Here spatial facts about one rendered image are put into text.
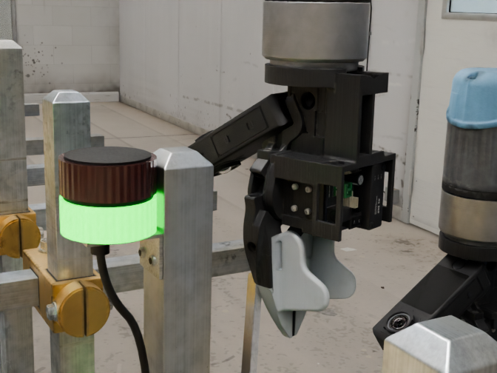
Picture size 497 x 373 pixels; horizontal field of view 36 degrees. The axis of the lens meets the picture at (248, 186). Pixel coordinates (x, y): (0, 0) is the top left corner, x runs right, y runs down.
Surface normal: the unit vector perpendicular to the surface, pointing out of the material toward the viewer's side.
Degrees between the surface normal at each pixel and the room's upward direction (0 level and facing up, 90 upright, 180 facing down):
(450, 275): 33
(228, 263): 90
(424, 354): 45
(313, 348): 0
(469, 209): 90
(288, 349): 0
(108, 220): 90
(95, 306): 90
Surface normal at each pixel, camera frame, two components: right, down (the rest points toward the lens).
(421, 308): -0.45, -0.77
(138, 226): 0.76, 0.18
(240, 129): -0.66, 0.18
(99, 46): 0.44, 0.22
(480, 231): -0.28, 0.22
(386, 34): -0.90, 0.07
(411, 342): -0.59, -0.62
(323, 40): 0.11, 0.23
